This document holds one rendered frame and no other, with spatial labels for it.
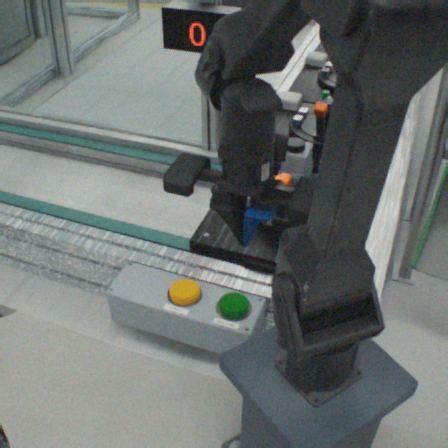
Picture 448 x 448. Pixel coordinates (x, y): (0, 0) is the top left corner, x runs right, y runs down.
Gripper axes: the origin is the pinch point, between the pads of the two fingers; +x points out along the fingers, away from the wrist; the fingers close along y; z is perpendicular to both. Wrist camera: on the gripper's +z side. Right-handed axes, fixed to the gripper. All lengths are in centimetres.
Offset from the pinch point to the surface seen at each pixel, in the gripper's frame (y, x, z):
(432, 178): -21.0, 2.6, 22.6
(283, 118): 9, 12, 48
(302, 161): -2.4, 1.2, 17.6
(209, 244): 8.1, 12.0, 7.9
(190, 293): 6.7, 11.9, -2.4
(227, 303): 1.5, 12.0, -2.4
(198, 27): 17.9, -12.7, 28.4
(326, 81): 4, 9, 65
